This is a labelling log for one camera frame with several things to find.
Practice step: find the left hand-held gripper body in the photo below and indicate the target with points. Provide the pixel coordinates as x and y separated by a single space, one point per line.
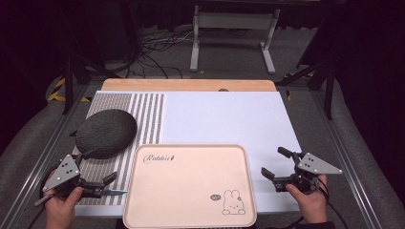
65 171

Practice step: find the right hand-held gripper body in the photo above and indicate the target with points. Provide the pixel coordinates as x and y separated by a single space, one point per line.
313 165

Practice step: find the person's left hand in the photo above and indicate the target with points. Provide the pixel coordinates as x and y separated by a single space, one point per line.
60 210

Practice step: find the person's right hand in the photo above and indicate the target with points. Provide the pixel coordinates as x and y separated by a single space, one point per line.
313 206

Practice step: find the small metal knife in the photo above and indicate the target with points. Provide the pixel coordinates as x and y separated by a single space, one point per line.
116 192

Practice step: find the dark grey round cushion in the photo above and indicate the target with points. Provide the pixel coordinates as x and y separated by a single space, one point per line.
106 133

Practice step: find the yellow and black floor tape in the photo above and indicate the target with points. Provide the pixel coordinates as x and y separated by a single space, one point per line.
57 93
289 94

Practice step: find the black tripod stand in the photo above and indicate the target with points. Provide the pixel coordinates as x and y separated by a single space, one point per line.
329 92
68 86

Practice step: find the white mat with grey stripes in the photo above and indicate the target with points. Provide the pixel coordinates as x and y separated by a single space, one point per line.
223 120

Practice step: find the pink tray with rabbit print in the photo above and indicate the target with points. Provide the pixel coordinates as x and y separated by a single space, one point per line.
187 187

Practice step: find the wooden table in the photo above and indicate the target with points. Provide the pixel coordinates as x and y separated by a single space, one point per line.
187 85

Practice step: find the grey metal stand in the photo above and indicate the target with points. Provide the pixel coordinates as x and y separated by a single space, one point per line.
234 20

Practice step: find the aluminium rail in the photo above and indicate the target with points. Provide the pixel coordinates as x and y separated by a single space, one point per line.
41 152
345 159

